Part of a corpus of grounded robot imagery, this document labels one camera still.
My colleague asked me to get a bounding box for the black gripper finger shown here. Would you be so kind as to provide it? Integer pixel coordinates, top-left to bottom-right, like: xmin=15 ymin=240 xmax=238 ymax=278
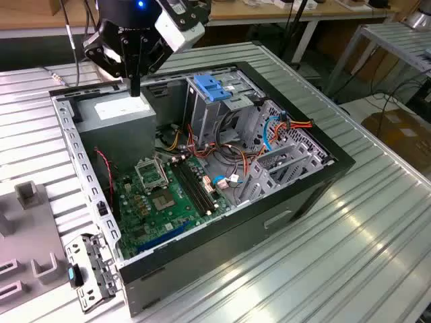
xmin=134 ymin=40 xmax=170 ymax=98
xmin=82 ymin=32 xmax=135 ymax=98

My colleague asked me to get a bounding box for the blue data wire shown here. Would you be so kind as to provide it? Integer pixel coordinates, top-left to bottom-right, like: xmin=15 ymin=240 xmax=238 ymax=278
xmin=261 ymin=110 xmax=288 ymax=153

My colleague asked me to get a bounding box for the orange power wire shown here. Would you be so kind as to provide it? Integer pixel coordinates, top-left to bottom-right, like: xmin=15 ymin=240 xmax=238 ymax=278
xmin=271 ymin=118 xmax=314 ymax=144

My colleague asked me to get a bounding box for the grey metal disk bay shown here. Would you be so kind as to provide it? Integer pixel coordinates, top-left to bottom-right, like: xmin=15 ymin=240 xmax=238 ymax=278
xmin=235 ymin=99 xmax=334 ymax=207

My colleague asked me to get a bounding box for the blue plastic drive latch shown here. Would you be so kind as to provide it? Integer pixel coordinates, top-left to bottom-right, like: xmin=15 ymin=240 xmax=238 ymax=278
xmin=193 ymin=74 xmax=234 ymax=102

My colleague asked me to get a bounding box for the small brown box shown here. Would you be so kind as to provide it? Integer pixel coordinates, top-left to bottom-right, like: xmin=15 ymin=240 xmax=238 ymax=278
xmin=48 ymin=0 xmax=70 ymax=16

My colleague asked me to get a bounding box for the grey optical drive cage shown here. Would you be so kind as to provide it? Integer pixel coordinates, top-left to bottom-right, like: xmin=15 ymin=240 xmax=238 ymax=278
xmin=183 ymin=69 xmax=269 ymax=151

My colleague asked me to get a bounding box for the grey power supply unit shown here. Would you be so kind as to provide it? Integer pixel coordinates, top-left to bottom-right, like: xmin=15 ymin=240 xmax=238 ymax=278
xmin=73 ymin=89 xmax=158 ymax=173

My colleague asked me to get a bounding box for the metal socket cover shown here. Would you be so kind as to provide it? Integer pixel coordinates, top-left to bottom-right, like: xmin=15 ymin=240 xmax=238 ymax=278
xmin=134 ymin=157 xmax=170 ymax=195

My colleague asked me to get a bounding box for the black RAM slot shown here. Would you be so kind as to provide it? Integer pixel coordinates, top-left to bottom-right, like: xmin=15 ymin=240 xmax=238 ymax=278
xmin=170 ymin=163 xmax=207 ymax=217
xmin=173 ymin=162 xmax=210 ymax=215
xmin=177 ymin=161 xmax=213 ymax=213
xmin=180 ymin=159 xmax=217 ymax=211

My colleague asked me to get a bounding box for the black tripod stand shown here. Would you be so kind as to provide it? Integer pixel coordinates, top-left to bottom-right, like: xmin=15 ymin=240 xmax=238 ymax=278
xmin=278 ymin=0 xmax=312 ymax=70

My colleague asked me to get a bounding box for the CPU socket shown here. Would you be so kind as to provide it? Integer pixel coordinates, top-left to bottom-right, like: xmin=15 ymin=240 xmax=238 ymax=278
xmin=150 ymin=190 xmax=176 ymax=213

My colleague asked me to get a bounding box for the green motherboard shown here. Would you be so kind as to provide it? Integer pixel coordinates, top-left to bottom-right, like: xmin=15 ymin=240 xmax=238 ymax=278
xmin=112 ymin=156 xmax=234 ymax=260

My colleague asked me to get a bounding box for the blue expansion slot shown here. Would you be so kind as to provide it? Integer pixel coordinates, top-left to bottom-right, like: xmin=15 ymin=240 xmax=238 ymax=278
xmin=135 ymin=219 xmax=190 ymax=254

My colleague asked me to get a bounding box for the grey parts rack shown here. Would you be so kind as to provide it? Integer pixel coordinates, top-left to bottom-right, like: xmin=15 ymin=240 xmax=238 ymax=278
xmin=0 ymin=180 xmax=70 ymax=306

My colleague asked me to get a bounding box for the black open PC case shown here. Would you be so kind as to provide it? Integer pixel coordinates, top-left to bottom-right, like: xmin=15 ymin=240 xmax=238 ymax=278
xmin=48 ymin=60 xmax=357 ymax=319

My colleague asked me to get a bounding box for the black latch with blue tab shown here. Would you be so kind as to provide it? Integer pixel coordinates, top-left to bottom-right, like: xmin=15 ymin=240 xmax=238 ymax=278
xmin=66 ymin=263 xmax=84 ymax=289

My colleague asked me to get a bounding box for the metal slat side table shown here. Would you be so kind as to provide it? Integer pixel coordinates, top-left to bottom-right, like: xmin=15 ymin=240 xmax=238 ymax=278
xmin=323 ymin=22 xmax=431 ymax=98

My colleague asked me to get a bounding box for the large cardboard box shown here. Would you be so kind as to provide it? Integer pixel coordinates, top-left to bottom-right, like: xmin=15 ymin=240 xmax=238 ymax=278
xmin=360 ymin=108 xmax=431 ymax=173

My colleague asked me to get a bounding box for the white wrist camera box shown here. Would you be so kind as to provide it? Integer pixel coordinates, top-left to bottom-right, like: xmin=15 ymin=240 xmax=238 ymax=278
xmin=154 ymin=0 xmax=206 ymax=54

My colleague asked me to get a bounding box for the thin cable with silver plug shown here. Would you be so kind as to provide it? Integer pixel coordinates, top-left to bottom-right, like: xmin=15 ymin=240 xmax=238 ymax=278
xmin=42 ymin=0 xmax=102 ymax=89

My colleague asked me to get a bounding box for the yellow orange wire bundle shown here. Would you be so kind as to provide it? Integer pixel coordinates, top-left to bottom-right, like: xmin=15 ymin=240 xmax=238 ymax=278
xmin=164 ymin=129 xmax=183 ymax=153

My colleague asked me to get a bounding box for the wooden desk with white frame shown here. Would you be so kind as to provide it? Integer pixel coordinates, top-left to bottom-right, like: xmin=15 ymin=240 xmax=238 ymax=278
xmin=0 ymin=0 xmax=401 ymax=40

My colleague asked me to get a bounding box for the red black fan wire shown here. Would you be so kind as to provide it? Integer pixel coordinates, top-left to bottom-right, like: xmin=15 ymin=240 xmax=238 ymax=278
xmin=94 ymin=147 xmax=117 ymax=211

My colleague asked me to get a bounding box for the orange black wire bundle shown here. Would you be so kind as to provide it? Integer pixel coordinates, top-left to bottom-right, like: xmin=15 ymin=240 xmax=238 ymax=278
xmin=185 ymin=122 xmax=270 ymax=178

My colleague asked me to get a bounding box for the blue wire with white plug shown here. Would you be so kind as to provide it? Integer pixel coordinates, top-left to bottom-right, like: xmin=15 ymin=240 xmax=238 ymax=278
xmin=211 ymin=174 xmax=243 ymax=192

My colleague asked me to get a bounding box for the grey metal card bracket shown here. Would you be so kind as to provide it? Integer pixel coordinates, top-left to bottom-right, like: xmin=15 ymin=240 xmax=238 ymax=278
xmin=63 ymin=233 xmax=123 ymax=314

